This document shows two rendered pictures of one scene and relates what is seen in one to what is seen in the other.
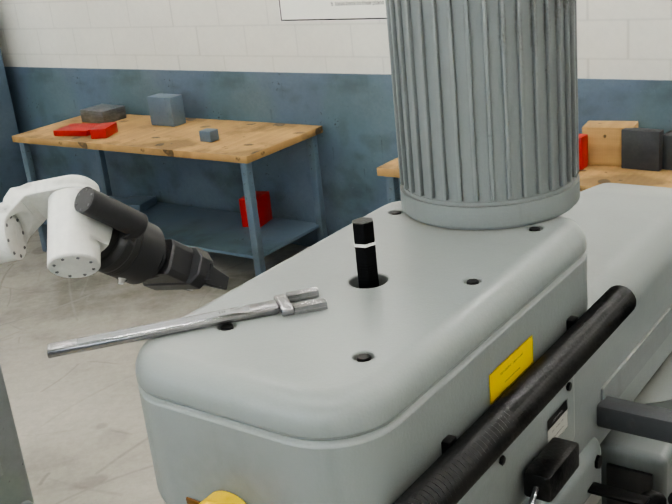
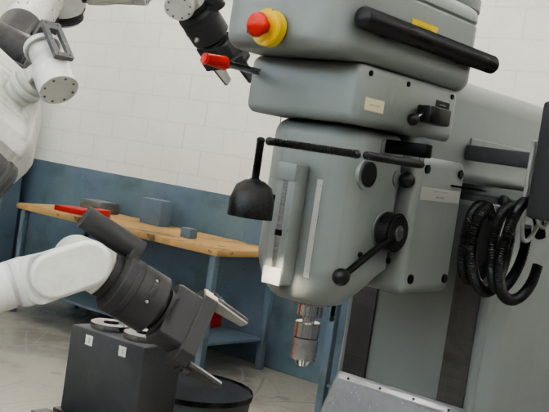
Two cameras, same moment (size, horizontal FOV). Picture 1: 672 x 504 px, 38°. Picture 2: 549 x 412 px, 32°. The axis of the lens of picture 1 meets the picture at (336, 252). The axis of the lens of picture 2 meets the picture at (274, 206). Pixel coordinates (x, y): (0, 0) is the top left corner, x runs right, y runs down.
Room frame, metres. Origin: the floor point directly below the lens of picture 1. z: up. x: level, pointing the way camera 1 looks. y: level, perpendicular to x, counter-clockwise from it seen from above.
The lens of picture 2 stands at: (-0.90, 0.04, 1.56)
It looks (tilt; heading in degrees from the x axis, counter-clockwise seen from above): 3 degrees down; 1
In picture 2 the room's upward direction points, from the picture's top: 8 degrees clockwise
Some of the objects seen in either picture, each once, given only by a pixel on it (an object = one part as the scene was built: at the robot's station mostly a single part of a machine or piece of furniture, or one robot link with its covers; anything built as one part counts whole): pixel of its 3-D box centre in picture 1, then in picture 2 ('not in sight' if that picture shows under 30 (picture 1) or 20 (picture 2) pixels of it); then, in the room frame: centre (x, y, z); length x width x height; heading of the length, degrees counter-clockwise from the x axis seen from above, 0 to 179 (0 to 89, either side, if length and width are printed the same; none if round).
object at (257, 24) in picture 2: not in sight; (259, 24); (0.65, 0.13, 1.76); 0.04 x 0.03 x 0.04; 52
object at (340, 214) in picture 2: not in sight; (326, 212); (0.85, -0.03, 1.47); 0.21 x 0.19 x 0.32; 52
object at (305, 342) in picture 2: not in sight; (305, 342); (0.85, -0.03, 1.23); 0.05 x 0.05 x 0.06
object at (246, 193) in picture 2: not in sight; (252, 198); (0.64, 0.10, 1.49); 0.07 x 0.07 x 0.06
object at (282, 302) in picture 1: (188, 323); not in sight; (0.79, 0.14, 1.89); 0.24 x 0.04 x 0.01; 103
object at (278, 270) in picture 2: not in sight; (285, 224); (0.76, 0.04, 1.45); 0.04 x 0.04 x 0.21; 52
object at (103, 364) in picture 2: not in sight; (121, 373); (1.15, 0.34, 1.05); 0.22 x 0.12 x 0.20; 55
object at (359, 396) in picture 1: (384, 349); (357, 26); (0.86, -0.04, 1.81); 0.47 x 0.26 x 0.16; 142
